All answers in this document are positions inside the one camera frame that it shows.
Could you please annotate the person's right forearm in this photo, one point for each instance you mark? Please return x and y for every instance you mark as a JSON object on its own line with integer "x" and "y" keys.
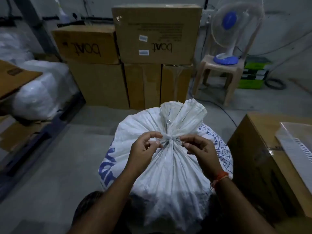
{"x": 238, "y": 207}

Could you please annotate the person's dark trousers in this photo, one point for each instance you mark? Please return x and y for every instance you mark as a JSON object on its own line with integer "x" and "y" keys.
{"x": 87, "y": 207}

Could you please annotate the beige plastic stool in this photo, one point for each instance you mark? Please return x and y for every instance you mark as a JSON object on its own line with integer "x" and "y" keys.
{"x": 231, "y": 70}

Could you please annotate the crumpled white plastic bag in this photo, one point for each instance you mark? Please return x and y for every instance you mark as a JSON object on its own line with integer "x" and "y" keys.
{"x": 14, "y": 48}

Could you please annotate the taped brown cardboard box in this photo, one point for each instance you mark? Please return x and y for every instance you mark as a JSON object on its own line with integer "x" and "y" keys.
{"x": 258, "y": 155}

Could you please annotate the person's left hand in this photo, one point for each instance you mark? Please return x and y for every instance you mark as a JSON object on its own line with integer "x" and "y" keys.
{"x": 140, "y": 153}

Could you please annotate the clear plastic packet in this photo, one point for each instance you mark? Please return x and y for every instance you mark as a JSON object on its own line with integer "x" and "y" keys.
{"x": 297, "y": 148}

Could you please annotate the person's right hand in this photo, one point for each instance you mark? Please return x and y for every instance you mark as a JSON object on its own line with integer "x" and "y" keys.
{"x": 204, "y": 153}

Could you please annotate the white plastic bag bundle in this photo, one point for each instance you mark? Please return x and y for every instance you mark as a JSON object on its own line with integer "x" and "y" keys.
{"x": 43, "y": 90}

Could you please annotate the person's left forearm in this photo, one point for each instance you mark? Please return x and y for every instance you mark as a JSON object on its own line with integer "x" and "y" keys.
{"x": 109, "y": 204}

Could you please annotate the orange wrist thread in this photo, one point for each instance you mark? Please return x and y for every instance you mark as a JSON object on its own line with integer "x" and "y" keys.
{"x": 220, "y": 178}

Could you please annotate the white and blue table fan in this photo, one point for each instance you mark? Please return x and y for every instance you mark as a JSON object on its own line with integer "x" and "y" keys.
{"x": 231, "y": 24}

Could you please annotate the wide cardboard box black print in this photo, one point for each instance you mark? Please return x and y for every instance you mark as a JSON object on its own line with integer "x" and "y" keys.
{"x": 85, "y": 43}

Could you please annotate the flat cardboard sheet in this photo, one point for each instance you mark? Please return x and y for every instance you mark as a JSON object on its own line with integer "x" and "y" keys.
{"x": 14, "y": 77}

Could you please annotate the person's right thumb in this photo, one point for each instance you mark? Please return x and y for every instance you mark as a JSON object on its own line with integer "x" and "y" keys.
{"x": 190, "y": 148}

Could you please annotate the large cardboard box white labels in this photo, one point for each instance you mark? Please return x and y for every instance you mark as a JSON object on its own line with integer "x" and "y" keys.
{"x": 158, "y": 29}

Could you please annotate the person's left thumb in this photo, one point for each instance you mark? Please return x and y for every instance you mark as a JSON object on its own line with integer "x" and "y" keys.
{"x": 156, "y": 145}

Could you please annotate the dark metal rack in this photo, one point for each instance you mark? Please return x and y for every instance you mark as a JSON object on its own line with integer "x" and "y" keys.
{"x": 36, "y": 141}

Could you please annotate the green and black box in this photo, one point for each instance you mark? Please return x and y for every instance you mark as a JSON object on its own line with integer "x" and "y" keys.
{"x": 253, "y": 75}

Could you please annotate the white woven sack blue print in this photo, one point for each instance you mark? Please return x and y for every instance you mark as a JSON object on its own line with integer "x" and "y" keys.
{"x": 170, "y": 173}

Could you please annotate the plain brown cardboard box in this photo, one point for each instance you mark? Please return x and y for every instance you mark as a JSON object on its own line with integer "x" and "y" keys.
{"x": 142, "y": 85}
{"x": 175, "y": 82}
{"x": 100, "y": 85}

